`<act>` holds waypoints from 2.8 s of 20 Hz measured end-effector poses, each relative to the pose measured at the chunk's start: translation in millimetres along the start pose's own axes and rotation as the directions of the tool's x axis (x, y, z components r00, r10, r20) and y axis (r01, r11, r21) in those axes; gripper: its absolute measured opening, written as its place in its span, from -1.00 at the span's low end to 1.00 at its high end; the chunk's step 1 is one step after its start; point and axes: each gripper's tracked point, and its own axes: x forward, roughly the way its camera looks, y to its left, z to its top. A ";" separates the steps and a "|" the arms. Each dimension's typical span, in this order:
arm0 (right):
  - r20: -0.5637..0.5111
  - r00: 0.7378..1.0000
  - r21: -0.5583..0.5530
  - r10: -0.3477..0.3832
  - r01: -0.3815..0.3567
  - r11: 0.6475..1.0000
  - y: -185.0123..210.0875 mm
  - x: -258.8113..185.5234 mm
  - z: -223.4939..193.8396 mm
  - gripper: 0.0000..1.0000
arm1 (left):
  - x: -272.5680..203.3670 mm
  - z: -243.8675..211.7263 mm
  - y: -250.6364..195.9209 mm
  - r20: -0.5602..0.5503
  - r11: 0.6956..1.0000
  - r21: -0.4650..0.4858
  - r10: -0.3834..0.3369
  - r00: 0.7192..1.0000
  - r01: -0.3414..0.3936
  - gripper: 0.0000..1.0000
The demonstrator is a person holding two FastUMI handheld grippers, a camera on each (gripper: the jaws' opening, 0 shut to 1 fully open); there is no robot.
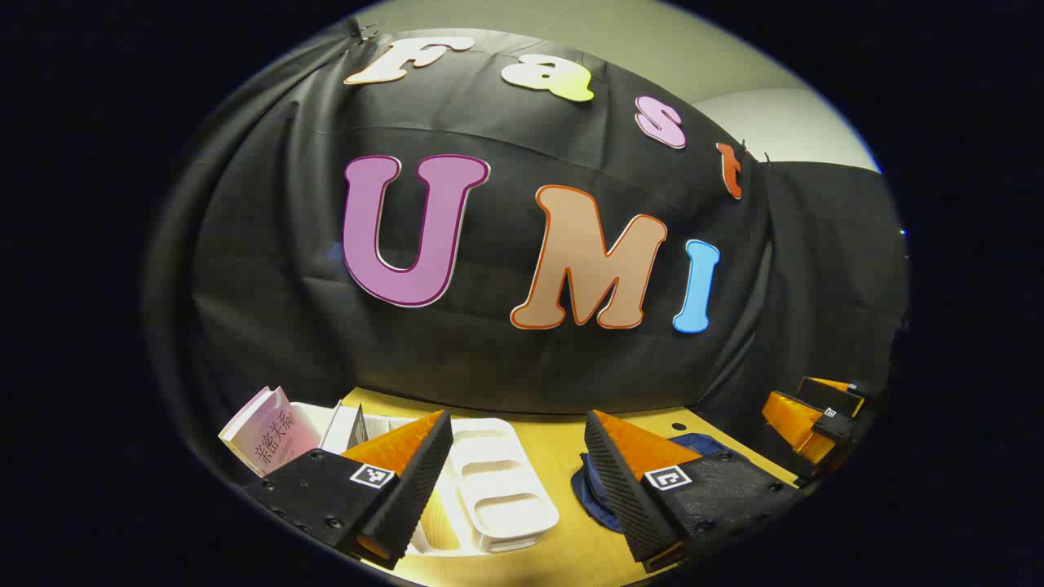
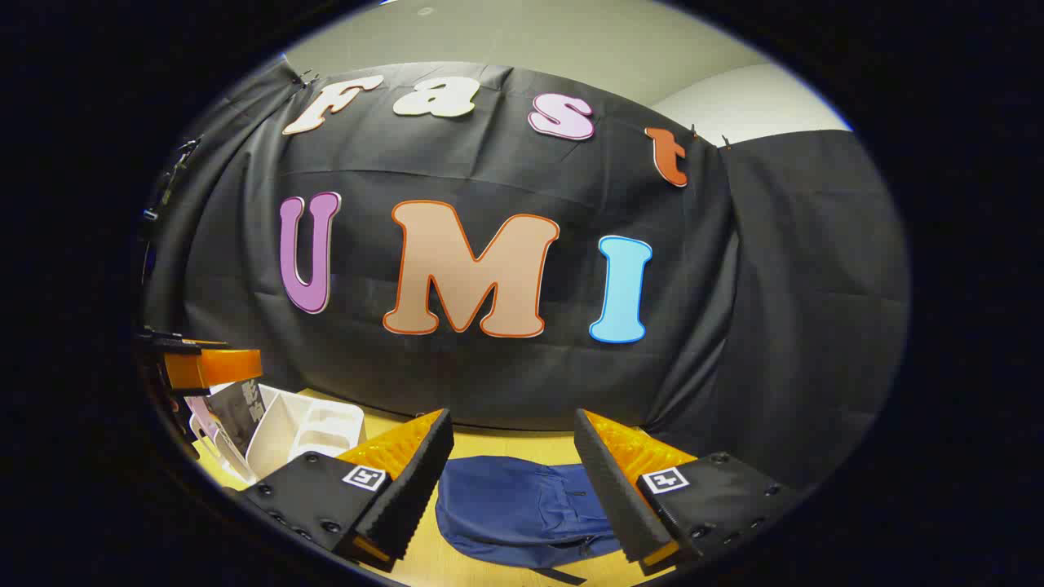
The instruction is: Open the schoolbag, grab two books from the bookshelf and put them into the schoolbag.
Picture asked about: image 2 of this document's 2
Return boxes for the white bookshelf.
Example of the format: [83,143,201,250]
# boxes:
[189,383,365,490]

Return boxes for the black book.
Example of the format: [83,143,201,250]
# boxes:
[208,379,267,454]

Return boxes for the black backdrop cloth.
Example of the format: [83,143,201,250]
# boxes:
[139,61,910,490]

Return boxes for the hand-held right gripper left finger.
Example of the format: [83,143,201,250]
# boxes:
[237,408,454,572]

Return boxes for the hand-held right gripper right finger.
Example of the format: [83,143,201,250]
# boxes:
[573,408,804,576]

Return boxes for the blue schoolbag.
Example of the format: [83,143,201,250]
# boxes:
[435,455,645,586]

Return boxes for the pink book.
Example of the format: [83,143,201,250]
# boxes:
[186,397,221,448]

